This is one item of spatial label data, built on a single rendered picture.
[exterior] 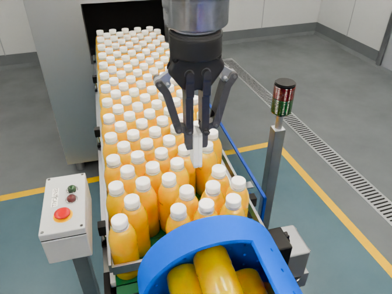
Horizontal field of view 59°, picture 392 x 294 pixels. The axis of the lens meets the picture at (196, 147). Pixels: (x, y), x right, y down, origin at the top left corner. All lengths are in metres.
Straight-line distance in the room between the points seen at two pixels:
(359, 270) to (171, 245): 1.74
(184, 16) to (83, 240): 0.58
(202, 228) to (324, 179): 2.20
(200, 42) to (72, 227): 0.54
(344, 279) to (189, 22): 1.90
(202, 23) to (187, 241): 0.35
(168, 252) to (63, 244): 0.32
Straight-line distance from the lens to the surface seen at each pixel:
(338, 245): 2.34
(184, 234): 0.62
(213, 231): 0.62
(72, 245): 0.88
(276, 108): 1.09
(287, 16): 5.66
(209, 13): 0.46
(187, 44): 0.48
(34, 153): 3.14
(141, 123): 1.17
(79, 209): 0.89
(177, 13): 0.46
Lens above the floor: 1.70
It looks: 35 degrees down
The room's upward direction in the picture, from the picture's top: straight up
